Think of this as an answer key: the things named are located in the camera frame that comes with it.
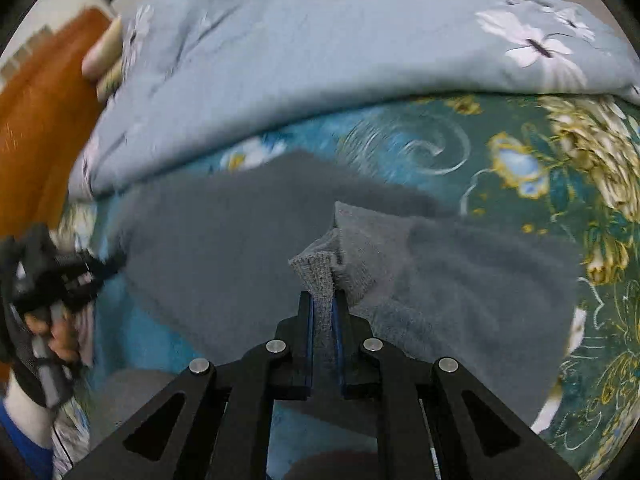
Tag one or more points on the lower rolled yellow pillow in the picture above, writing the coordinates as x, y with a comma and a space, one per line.
109, 83

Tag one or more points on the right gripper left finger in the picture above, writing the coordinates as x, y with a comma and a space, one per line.
212, 422

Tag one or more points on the upper rolled yellow pillow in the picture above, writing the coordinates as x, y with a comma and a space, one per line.
104, 53

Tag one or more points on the light blue floral quilt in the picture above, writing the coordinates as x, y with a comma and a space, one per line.
201, 74

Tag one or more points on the left hand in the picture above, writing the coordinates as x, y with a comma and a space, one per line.
61, 334

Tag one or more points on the rolled yellow pillow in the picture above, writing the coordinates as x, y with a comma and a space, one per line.
104, 53
109, 83

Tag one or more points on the teal floral bed sheet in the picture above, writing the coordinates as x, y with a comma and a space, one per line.
542, 165

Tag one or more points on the grey knit sweater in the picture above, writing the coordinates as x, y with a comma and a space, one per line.
221, 259

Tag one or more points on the orange wooden headboard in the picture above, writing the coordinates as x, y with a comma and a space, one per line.
48, 111

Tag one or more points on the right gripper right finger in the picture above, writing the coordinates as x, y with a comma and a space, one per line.
434, 420

